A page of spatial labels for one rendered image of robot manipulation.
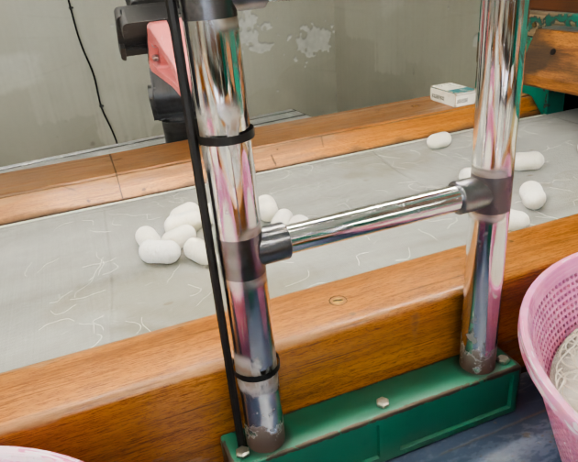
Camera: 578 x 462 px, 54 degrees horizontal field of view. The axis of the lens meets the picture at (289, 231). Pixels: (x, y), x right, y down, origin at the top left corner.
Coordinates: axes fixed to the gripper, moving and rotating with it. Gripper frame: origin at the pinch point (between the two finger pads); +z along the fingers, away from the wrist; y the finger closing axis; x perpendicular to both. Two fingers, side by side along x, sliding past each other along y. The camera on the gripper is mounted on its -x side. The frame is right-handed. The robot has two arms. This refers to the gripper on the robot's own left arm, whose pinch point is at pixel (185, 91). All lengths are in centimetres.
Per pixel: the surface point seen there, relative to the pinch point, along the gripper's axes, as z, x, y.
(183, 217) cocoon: 13.9, 0.5, -3.9
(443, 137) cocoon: 8.2, 6.1, 30.0
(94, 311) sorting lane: 22.2, -4.1, -12.9
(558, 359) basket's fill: 36.9, -14.9, 14.0
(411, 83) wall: -82, 122, 116
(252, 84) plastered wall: -124, 161, 66
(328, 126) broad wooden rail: -0.2, 12.0, 19.3
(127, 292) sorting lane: 21.0, -3.1, -10.3
